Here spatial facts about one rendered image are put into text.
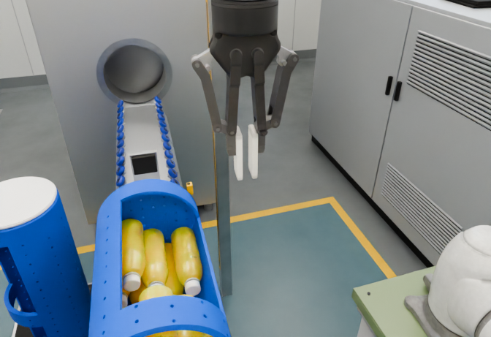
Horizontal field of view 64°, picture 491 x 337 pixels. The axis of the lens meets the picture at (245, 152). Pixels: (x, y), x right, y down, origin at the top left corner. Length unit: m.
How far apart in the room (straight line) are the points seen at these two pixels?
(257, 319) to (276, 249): 0.53
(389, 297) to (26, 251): 1.11
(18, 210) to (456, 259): 1.25
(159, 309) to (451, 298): 0.58
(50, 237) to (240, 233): 1.50
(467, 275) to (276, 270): 1.71
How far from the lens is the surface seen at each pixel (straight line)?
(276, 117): 0.50
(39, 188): 1.54
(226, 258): 2.14
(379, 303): 1.08
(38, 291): 1.60
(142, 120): 2.13
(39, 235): 1.46
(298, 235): 2.72
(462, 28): 2.17
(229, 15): 0.43
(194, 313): 0.80
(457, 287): 0.92
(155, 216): 1.18
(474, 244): 0.89
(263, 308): 2.31
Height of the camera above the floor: 1.85
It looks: 32 degrees down
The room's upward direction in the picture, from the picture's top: straight up
